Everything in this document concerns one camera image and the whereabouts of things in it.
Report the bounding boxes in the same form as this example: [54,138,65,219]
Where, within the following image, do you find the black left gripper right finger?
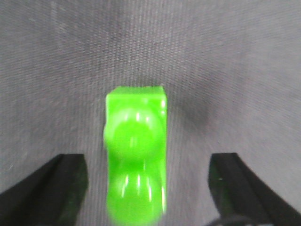
[208,153,301,226]

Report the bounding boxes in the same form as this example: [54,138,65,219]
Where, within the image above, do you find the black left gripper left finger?
[0,154,88,226]

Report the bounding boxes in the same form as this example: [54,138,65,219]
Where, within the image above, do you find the green toy block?
[103,86,167,226]

